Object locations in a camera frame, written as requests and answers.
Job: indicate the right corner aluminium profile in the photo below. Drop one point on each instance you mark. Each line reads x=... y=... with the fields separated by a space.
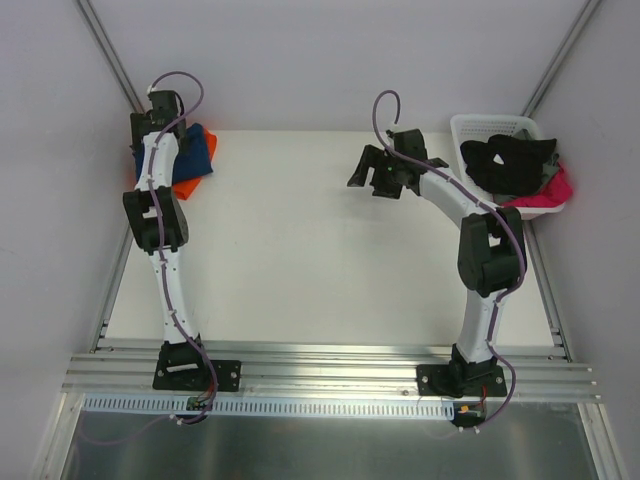
x=552 y=71

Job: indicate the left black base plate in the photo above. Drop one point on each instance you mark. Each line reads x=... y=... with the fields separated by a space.
x=197 y=377

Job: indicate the navy blue t-shirt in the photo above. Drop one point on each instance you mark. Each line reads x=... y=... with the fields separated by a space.
x=162 y=160

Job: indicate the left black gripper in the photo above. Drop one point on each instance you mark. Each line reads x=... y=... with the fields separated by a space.
x=138 y=132

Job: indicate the aluminium mounting rail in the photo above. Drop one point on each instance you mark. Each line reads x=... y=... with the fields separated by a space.
x=543 y=374

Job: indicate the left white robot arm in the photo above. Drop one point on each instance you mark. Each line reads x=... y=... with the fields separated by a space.
x=160 y=230

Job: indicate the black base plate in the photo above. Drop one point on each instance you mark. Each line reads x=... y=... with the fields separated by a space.
x=197 y=377
x=440 y=380

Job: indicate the orange folded t-shirt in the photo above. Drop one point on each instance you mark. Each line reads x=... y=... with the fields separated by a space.
x=184 y=189

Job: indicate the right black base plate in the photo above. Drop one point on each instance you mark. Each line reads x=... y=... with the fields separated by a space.
x=440 y=380

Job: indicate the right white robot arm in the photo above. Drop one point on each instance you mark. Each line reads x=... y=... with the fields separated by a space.
x=491 y=259

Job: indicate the left corner aluminium profile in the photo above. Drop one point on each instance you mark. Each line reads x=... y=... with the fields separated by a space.
x=111 y=56

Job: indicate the black t-shirt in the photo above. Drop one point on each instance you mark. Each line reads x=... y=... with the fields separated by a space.
x=502 y=165

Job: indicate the pink t-shirt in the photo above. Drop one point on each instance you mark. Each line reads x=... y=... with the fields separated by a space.
x=557 y=191

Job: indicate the corner aluminium profile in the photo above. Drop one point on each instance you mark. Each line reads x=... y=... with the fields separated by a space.
x=111 y=56
x=552 y=71

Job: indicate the white slotted cable duct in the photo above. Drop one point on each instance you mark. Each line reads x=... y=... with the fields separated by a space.
x=273 y=407

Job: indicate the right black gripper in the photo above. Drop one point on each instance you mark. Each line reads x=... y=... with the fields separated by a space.
x=379 y=174

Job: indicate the white plastic laundry basket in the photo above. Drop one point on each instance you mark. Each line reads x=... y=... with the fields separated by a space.
x=481 y=127

